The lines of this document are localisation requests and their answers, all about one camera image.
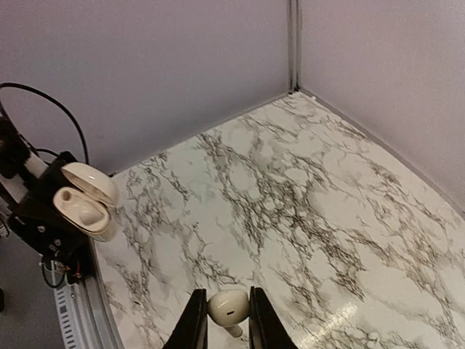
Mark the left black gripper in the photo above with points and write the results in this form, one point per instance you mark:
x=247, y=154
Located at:
x=38, y=222

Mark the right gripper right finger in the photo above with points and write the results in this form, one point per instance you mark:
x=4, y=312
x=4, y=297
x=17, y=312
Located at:
x=264, y=326

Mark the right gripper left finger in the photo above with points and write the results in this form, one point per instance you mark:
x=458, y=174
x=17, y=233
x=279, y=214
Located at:
x=191, y=330

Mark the white earbud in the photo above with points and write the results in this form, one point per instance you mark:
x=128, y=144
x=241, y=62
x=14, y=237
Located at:
x=89, y=214
x=228, y=309

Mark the white earbud charging case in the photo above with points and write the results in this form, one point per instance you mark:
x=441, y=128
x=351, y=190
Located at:
x=88, y=184

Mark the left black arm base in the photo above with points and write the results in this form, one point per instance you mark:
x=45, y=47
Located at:
x=57, y=274

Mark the front aluminium rail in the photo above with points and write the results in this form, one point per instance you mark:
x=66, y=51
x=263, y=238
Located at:
x=84, y=313

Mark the left aluminium corner post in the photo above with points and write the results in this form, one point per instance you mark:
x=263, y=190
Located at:
x=294, y=44

